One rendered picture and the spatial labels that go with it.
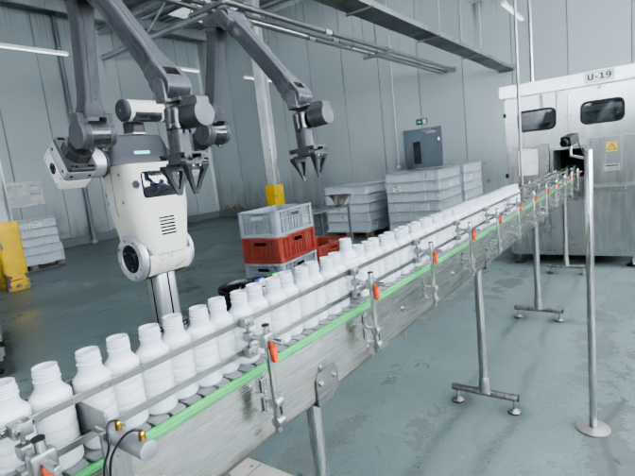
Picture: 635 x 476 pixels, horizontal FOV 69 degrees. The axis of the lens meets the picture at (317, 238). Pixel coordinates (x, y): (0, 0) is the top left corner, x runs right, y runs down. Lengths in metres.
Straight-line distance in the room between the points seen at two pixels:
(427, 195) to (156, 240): 6.71
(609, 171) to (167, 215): 4.96
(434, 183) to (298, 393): 6.92
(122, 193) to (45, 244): 9.16
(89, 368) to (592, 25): 11.26
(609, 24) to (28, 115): 13.35
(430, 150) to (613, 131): 6.91
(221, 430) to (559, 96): 5.34
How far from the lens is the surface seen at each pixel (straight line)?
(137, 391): 0.92
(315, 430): 1.37
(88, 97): 1.45
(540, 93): 5.94
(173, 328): 0.95
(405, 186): 8.11
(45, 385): 0.84
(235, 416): 1.05
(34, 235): 10.67
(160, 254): 1.62
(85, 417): 0.87
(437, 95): 12.19
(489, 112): 11.76
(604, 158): 5.83
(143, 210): 1.58
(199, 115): 1.09
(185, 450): 0.98
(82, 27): 1.46
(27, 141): 13.93
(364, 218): 8.68
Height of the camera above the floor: 1.42
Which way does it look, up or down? 9 degrees down
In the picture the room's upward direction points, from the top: 6 degrees counter-clockwise
